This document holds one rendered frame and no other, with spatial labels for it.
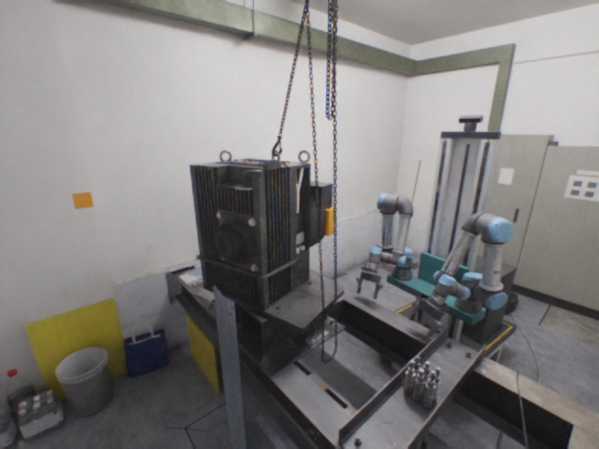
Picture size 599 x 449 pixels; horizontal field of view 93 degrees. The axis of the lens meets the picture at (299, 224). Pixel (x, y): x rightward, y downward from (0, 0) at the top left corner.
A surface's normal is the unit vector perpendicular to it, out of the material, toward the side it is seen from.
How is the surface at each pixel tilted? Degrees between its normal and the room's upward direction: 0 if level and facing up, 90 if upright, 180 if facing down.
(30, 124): 90
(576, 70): 90
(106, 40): 90
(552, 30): 90
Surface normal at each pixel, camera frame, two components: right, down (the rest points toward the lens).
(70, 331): 0.65, 0.18
